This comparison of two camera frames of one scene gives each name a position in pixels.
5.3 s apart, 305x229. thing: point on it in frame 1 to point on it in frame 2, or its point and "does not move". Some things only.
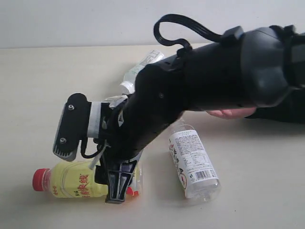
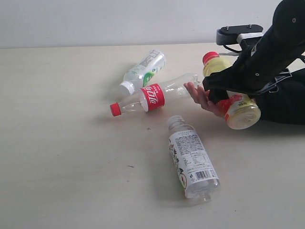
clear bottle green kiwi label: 128,86 does not move
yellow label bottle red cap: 75,179 to 240,111
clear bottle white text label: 193,163 does not move
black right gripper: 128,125 to 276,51
